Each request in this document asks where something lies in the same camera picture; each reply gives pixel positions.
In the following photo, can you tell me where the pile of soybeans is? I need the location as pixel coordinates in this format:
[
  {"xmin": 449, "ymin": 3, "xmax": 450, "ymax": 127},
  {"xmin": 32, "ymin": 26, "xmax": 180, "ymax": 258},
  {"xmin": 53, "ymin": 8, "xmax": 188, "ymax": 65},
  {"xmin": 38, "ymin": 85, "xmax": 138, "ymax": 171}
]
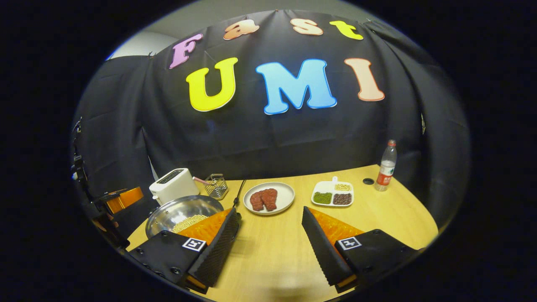
[{"xmin": 172, "ymin": 214, "xmax": 208, "ymax": 234}]

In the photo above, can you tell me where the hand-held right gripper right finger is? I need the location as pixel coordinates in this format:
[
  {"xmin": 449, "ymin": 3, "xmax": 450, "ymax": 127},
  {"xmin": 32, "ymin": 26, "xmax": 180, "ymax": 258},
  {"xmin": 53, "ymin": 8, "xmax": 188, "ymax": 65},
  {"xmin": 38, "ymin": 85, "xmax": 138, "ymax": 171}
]
[{"xmin": 301, "ymin": 206, "xmax": 422, "ymax": 294}]

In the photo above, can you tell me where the stainless steel pot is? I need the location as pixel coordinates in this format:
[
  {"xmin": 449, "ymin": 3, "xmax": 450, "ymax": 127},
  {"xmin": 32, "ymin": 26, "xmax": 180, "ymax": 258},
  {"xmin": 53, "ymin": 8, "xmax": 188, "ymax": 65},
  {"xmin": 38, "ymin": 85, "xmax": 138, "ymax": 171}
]
[{"xmin": 145, "ymin": 195, "xmax": 225, "ymax": 240}]

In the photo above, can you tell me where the black power cable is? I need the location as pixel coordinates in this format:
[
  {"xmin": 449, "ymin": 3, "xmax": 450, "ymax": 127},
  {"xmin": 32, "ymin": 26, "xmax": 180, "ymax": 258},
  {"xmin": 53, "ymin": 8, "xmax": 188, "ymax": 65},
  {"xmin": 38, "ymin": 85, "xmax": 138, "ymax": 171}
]
[{"xmin": 233, "ymin": 180, "xmax": 247, "ymax": 208}]

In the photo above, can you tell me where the clear water bottle red label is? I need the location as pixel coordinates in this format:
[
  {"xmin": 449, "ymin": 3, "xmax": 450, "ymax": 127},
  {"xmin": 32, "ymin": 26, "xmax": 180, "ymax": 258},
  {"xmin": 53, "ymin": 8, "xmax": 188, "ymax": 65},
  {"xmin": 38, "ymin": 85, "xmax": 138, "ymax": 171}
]
[{"xmin": 374, "ymin": 140, "xmax": 398, "ymax": 192}]

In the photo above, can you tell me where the white round plate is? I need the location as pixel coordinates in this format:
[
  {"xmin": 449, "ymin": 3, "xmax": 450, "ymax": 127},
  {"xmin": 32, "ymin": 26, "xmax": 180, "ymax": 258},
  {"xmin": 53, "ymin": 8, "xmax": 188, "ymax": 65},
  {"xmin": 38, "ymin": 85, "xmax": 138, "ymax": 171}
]
[{"xmin": 243, "ymin": 182, "xmax": 295, "ymax": 216}]

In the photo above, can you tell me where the white toaster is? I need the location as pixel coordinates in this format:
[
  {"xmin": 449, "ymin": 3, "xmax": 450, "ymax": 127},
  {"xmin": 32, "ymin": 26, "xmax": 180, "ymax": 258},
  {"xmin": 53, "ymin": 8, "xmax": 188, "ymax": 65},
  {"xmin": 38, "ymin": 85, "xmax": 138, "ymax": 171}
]
[{"xmin": 149, "ymin": 168, "xmax": 200, "ymax": 206}]

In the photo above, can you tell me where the white divided dish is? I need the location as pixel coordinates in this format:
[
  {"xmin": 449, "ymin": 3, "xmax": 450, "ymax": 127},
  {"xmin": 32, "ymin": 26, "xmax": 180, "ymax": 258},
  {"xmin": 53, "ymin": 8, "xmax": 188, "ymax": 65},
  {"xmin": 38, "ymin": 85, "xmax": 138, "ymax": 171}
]
[{"xmin": 311, "ymin": 177, "xmax": 355, "ymax": 208}]

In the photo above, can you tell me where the red raw meat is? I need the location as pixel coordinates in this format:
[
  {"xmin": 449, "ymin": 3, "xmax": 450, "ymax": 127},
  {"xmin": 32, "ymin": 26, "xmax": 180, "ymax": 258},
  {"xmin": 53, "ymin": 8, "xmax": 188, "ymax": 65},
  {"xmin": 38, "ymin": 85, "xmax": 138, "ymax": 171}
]
[{"xmin": 250, "ymin": 188, "xmax": 279, "ymax": 212}]

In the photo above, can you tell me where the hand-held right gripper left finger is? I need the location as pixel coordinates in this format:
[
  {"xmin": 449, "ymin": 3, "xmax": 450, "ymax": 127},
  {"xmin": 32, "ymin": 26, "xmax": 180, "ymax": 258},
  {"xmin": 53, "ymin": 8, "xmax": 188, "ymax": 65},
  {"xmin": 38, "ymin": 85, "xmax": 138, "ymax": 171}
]
[{"xmin": 126, "ymin": 208, "xmax": 242, "ymax": 294}]

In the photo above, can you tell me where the wire mesh basket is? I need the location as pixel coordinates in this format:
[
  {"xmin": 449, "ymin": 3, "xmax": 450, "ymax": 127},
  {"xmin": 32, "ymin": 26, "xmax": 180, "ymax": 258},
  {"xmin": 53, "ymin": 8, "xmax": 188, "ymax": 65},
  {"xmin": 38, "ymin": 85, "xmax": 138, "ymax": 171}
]
[{"xmin": 204, "ymin": 174, "xmax": 229, "ymax": 200}]

